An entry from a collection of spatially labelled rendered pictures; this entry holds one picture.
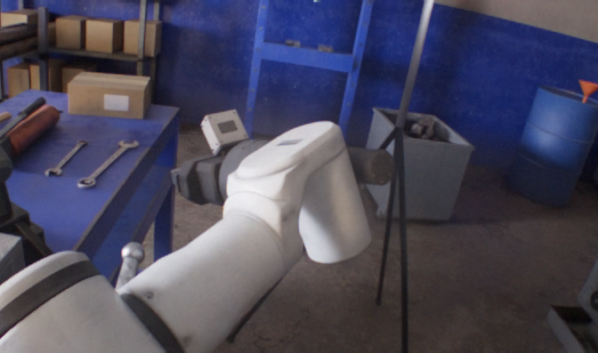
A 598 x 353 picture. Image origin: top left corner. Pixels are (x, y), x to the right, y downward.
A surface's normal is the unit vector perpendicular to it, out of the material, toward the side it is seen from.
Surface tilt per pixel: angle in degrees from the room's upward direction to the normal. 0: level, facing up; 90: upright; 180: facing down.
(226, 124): 40
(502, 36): 90
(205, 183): 97
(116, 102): 90
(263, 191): 57
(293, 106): 90
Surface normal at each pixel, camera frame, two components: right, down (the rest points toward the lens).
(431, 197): 0.13, 0.43
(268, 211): -0.25, -0.20
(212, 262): 0.33, -0.73
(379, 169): 0.62, 0.08
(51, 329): 0.38, -0.41
